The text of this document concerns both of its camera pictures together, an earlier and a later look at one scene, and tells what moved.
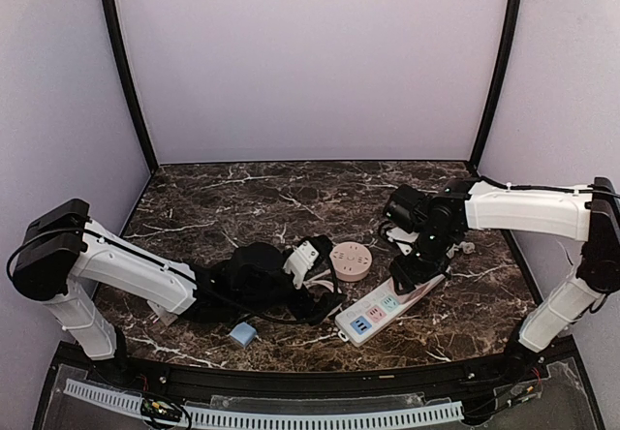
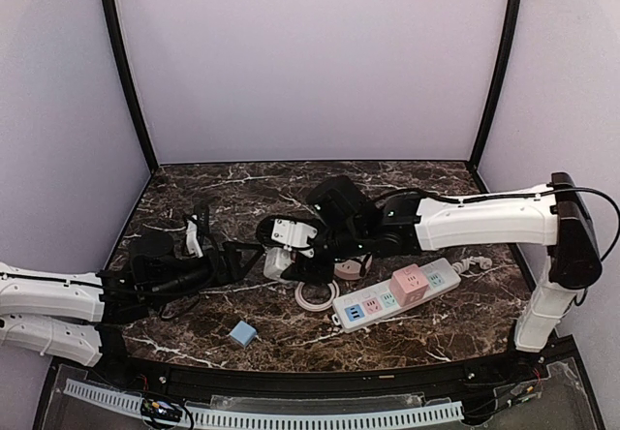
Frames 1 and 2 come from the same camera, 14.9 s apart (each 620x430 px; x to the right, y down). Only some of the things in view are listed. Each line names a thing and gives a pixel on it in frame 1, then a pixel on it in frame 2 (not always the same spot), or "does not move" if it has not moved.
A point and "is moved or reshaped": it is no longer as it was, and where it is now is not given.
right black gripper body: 413,272 -> 300,269
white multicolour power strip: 358,322 is moved or reshaped
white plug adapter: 165,315 is moved or reshaped
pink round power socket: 351,261 does not move
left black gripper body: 300,301 -> 216,262
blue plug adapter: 243,333 does not move
